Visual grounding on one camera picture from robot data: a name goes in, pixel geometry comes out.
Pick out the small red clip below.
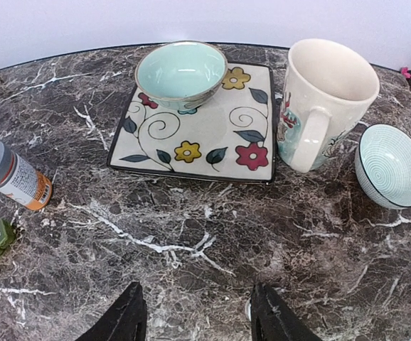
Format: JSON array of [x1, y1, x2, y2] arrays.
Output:
[[400, 67, 411, 80]]

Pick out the teal ribbed small bowl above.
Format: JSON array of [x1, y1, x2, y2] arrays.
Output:
[[355, 124, 411, 210]]

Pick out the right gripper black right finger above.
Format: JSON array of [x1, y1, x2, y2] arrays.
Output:
[[250, 283, 321, 341]]

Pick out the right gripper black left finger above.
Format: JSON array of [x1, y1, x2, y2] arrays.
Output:
[[76, 282, 147, 341]]

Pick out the floral square ceramic plate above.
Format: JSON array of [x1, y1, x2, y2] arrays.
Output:
[[107, 63, 276, 184]]

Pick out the cream floral ceramic mug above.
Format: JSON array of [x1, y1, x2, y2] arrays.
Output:
[[277, 38, 380, 173]]

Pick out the plain teal ceramic bowl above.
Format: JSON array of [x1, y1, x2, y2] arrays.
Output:
[[134, 40, 228, 111]]

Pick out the orange grey-capped pill bottle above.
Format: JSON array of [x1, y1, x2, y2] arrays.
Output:
[[0, 141, 53, 211]]

